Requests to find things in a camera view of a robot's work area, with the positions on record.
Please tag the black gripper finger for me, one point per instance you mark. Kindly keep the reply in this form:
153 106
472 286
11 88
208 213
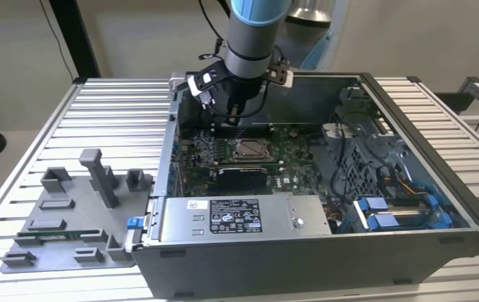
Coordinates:
240 114
230 116

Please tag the green motherboard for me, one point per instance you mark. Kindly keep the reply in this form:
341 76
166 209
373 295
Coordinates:
297 163

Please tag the grey metal drive cage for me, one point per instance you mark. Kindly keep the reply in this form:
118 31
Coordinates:
360 176

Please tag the black graphics card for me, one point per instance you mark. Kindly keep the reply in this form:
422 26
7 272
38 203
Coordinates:
238 181

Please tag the grey plastic parts rack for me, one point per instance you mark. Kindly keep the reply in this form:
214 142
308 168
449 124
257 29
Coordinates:
74 220

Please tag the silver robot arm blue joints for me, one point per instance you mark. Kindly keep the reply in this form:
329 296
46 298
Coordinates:
249 41

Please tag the dark grey PC case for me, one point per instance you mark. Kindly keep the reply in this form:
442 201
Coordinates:
264 267

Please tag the silver power supply unit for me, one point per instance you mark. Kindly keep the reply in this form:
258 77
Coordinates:
180 220

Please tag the black slanted bar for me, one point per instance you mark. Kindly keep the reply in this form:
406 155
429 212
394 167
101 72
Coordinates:
222 5

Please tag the blue case latch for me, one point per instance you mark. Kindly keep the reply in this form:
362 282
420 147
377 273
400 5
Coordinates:
133 224

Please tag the black upright post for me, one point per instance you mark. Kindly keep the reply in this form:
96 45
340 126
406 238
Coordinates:
74 37

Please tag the CPU socket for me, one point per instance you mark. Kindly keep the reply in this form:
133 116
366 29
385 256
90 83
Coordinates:
269 159

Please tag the silver square CPU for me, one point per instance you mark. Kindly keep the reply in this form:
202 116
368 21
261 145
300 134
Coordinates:
250 150

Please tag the black bracket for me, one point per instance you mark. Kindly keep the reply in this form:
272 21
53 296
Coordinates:
452 100

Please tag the black RAM slot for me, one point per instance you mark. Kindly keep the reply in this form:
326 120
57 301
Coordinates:
260 163
254 131

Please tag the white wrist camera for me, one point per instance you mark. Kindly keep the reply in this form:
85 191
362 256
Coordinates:
286 78
198 85

